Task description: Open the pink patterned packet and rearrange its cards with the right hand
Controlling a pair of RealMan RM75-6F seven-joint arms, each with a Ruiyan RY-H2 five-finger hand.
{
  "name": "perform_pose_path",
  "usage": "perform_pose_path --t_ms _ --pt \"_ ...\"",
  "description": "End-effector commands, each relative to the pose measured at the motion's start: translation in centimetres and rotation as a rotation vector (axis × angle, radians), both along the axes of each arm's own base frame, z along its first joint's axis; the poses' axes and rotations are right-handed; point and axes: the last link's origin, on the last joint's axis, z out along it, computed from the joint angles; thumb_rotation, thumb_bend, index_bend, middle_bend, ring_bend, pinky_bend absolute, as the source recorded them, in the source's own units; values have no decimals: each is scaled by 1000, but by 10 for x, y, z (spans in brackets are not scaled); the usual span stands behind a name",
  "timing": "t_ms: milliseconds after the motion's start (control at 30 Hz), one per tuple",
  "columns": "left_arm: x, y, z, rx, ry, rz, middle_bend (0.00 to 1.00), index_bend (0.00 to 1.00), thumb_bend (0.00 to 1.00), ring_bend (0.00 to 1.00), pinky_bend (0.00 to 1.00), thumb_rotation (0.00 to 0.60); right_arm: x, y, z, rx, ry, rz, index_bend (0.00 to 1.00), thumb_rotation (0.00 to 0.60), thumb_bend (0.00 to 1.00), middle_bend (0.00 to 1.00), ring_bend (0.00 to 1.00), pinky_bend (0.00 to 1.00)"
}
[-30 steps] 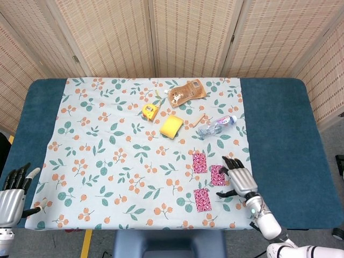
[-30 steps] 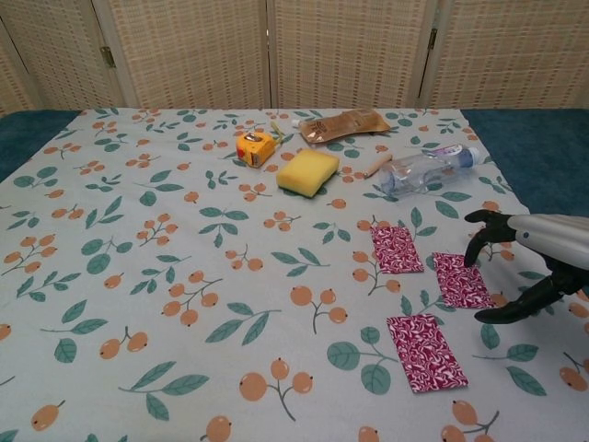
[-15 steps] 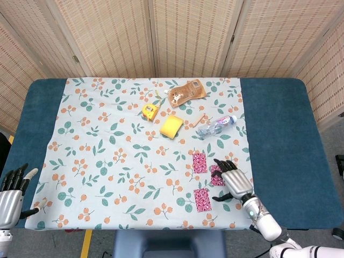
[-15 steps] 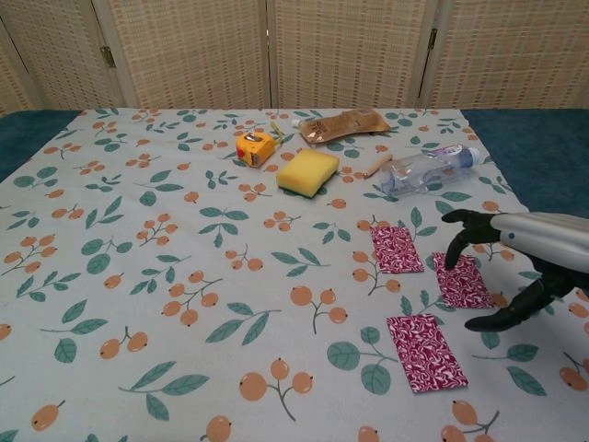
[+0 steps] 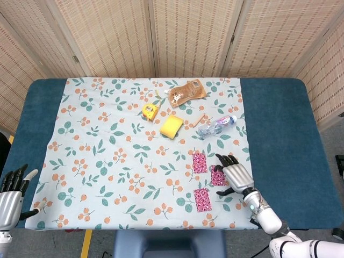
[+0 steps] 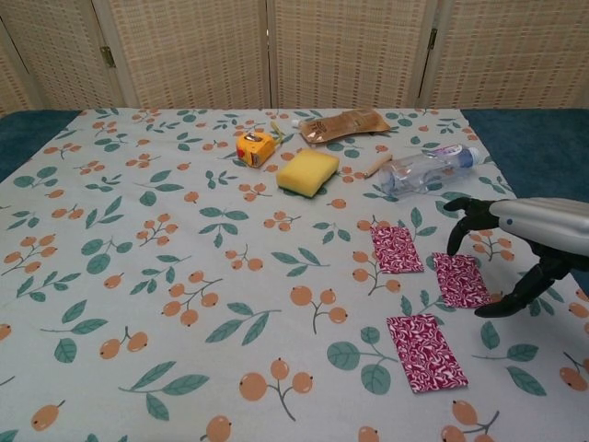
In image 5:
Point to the small wooden stick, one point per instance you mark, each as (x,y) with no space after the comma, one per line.
(199,120)

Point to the brown spout pouch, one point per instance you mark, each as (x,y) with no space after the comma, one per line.
(185,92)

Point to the floral printed tablecloth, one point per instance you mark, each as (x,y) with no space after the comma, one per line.
(121,139)

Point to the yellow tape measure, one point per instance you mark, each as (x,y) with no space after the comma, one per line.
(149,110)

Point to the blue-grey robot torso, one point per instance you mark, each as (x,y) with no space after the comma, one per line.
(169,242)

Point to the dark object beside table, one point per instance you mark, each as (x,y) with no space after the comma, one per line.
(3,150)

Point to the woven folding screen panel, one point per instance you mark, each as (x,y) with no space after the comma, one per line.
(13,80)
(282,35)
(40,32)
(328,80)
(193,35)
(107,35)

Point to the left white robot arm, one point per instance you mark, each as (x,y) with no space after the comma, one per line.
(4,240)

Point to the clear plastic water bottle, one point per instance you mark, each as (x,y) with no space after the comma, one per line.
(215,126)

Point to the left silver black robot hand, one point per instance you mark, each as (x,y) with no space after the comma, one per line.
(9,204)

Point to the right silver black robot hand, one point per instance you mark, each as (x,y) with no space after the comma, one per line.
(239,177)

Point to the blue felt table cover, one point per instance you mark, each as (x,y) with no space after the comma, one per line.
(282,121)

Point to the black caster wheel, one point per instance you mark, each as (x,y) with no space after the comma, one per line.
(338,232)

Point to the yellow sponge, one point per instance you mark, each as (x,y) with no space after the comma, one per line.
(170,125)

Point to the black equipment beside table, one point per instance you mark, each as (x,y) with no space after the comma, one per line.
(340,164)

